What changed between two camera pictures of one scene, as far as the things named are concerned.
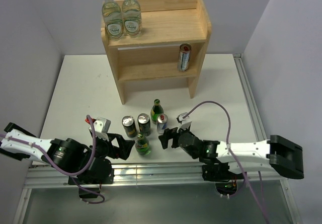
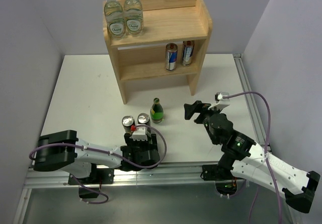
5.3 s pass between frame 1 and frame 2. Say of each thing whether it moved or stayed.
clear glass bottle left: stayed
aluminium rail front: stayed
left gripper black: moved
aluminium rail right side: stayed
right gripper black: moved
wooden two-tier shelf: stayed
